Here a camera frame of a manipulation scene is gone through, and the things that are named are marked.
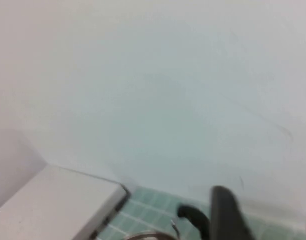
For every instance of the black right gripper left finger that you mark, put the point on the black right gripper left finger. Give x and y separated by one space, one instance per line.
225 217

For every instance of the white box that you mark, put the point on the white box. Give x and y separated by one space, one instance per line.
55 205

